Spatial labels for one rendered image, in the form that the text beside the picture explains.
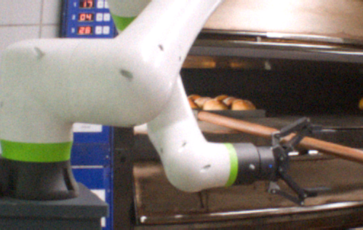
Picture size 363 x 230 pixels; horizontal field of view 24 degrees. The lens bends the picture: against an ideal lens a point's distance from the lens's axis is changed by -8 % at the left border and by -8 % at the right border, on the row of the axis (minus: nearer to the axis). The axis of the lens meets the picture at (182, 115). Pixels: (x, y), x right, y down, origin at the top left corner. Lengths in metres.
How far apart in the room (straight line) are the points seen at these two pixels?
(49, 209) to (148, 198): 1.21
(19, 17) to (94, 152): 0.43
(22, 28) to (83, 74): 1.10
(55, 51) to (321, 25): 1.51
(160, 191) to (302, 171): 0.47
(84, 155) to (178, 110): 0.57
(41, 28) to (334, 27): 0.93
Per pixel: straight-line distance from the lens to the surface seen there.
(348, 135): 2.84
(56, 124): 1.39
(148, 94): 1.31
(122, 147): 2.52
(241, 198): 2.67
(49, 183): 1.40
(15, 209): 1.36
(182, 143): 1.90
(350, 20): 2.83
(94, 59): 1.33
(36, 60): 1.37
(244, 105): 3.10
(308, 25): 2.73
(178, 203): 2.59
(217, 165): 1.90
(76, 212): 1.37
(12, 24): 2.41
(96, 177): 2.47
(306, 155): 2.33
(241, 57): 2.47
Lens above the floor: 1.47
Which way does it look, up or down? 5 degrees down
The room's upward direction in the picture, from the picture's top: 2 degrees clockwise
